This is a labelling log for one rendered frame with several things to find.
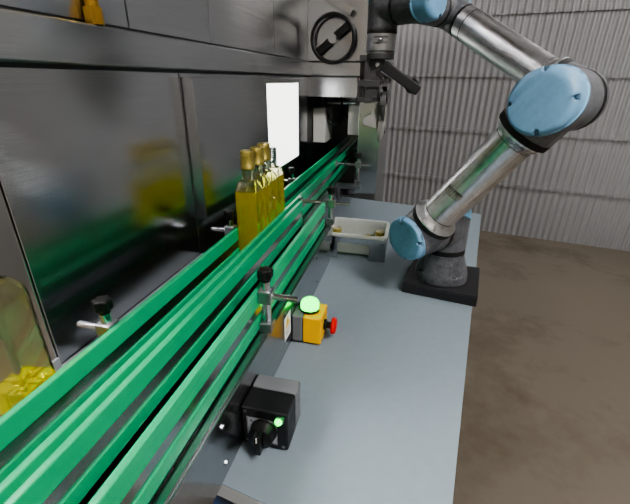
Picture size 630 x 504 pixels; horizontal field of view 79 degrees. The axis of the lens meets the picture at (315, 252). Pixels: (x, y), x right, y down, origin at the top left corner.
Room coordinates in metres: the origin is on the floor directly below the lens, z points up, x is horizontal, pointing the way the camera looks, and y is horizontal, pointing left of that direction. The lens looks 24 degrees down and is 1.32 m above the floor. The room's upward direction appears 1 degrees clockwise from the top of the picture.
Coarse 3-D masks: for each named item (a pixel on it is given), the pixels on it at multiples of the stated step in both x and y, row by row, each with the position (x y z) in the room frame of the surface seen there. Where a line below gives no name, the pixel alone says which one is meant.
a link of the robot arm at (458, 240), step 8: (464, 216) 0.98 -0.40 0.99; (456, 224) 0.97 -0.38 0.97; (464, 224) 0.99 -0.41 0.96; (456, 232) 0.96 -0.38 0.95; (464, 232) 0.99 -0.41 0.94; (456, 240) 0.97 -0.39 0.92; (464, 240) 0.99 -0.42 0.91; (448, 248) 0.98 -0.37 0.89; (456, 248) 0.98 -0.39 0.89; (464, 248) 1.00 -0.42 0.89
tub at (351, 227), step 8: (336, 224) 1.38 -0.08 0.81; (344, 224) 1.37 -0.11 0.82; (352, 224) 1.37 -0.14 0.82; (360, 224) 1.36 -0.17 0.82; (368, 224) 1.35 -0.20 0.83; (376, 224) 1.35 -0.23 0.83; (384, 224) 1.34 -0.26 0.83; (344, 232) 1.37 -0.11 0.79; (352, 232) 1.36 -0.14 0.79; (360, 232) 1.36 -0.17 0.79; (368, 232) 1.35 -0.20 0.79
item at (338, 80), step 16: (320, 0) 2.07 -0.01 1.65; (352, 0) 2.03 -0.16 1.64; (320, 16) 2.07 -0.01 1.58; (336, 16) 2.05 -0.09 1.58; (352, 16) 2.03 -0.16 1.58; (320, 64) 2.07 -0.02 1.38; (336, 64) 2.05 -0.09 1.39; (352, 64) 2.03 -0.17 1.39; (320, 80) 2.06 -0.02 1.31; (336, 80) 2.05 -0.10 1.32; (352, 80) 2.03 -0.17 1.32; (320, 96) 2.06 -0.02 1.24; (336, 96) 2.05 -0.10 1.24; (352, 96) 2.03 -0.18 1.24
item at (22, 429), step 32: (320, 160) 1.86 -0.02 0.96; (288, 192) 1.35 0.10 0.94; (224, 256) 0.85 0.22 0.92; (160, 288) 0.61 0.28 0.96; (192, 288) 0.70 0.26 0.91; (128, 320) 0.52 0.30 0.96; (160, 320) 0.59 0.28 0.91; (96, 352) 0.45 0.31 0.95; (128, 352) 0.50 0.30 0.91; (64, 384) 0.39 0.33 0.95; (96, 384) 0.43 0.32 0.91; (32, 416) 0.34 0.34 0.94; (64, 416) 0.38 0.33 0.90; (0, 448) 0.30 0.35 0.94; (32, 448) 0.33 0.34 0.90; (0, 480) 0.29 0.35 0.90
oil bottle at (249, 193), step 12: (240, 180) 0.93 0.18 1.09; (252, 180) 0.93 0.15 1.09; (240, 192) 0.91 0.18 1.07; (252, 192) 0.90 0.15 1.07; (240, 204) 0.91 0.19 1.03; (252, 204) 0.90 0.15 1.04; (240, 216) 0.91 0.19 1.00; (252, 216) 0.90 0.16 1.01; (240, 228) 0.91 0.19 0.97; (252, 228) 0.91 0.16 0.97; (240, 240) 0.91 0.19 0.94
